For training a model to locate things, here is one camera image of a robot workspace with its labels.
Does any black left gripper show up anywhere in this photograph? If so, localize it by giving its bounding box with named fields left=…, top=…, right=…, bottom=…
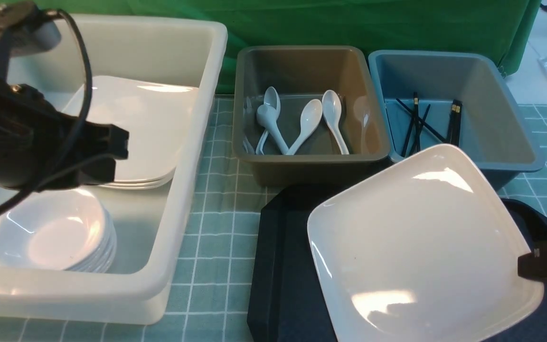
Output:
left=0, top=86, right=130, bottom=190

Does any large white square plate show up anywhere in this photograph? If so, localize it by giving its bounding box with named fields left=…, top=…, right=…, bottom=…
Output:
left=307, top=144, right=545, bottom=342

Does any white ceramic spoon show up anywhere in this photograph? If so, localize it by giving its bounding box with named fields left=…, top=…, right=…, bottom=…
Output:
left=285, top=99, right=323, bottom=155

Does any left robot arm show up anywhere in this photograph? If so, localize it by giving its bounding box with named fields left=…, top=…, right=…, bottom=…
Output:
left=0, top=0, right=130, bottom=192

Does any stack of white bowls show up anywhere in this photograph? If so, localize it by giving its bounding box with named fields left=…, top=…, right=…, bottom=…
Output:
left=0, top=189, right=117, bottom=273

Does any stack of white plates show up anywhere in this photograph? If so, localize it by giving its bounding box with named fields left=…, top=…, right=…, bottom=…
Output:
left=88, top=76, right=199, bottom=190

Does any large white plastic tub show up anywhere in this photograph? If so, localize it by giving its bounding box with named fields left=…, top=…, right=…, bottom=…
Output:
left=0, top=14, right=227, bottom=325

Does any blue plastic bin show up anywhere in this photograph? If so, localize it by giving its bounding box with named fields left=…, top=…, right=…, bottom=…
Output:
left=368, top=50, right=545, bottom=190

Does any black chopstick in bin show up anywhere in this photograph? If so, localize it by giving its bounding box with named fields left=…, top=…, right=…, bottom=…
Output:
left=416, top=104, right=431, bottom=149

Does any long diagonal black chopstick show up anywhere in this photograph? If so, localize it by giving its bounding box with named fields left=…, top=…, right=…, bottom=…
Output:
left=396, top=99, right=447, bottom=143

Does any grey-white spoon on top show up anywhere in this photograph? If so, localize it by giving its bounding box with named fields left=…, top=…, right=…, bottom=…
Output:
left=256, top=104, right=289, bottom=154

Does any green checked tablecloth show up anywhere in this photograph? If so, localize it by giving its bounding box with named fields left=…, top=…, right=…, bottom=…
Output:
left=0, top=96, right=547, bottom=342

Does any white spoon underneath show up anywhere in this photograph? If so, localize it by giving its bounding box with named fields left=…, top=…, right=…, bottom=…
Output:
left=255, top=86, right=282, bottom=154

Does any white spoon in bin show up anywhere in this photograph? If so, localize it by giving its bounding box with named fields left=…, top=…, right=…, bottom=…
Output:
left=321, top=89, right=349, bottom=154

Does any brown plastic bin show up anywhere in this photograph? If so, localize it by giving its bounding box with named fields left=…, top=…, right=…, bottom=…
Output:
left=232, top=46, right=392, bottom=188

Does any black cable left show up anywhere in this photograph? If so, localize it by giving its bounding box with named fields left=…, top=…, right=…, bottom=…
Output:
left=0, top=9, right=94, bottom=228

